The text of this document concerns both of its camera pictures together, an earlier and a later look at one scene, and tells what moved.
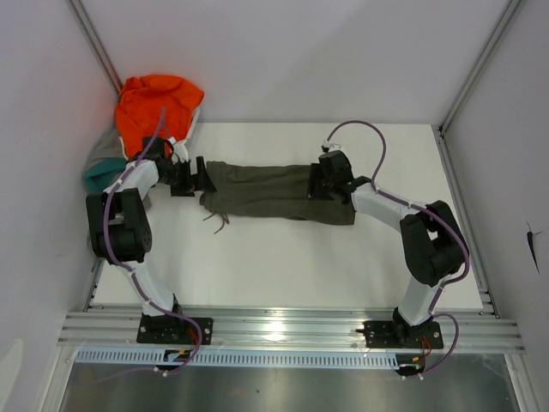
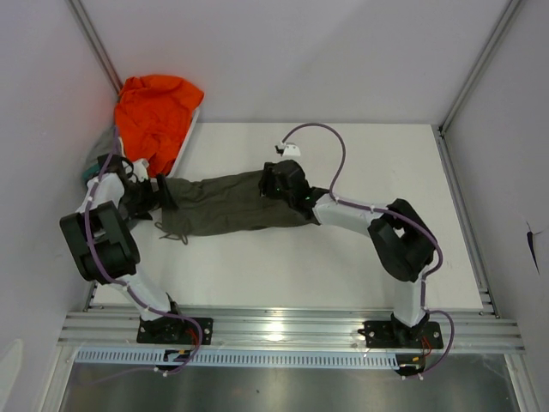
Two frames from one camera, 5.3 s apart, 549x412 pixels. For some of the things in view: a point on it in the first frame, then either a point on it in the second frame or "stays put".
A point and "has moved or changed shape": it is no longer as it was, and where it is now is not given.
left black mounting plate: x=171 y=329 stays put
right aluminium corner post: x=501 y=29 stays put
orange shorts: x=154 y=106 stays put
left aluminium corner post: x=95 y=43 stays put
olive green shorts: x=271 y=190 has moved or changed shape
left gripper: x=186 y=189 -> x=153 y=202
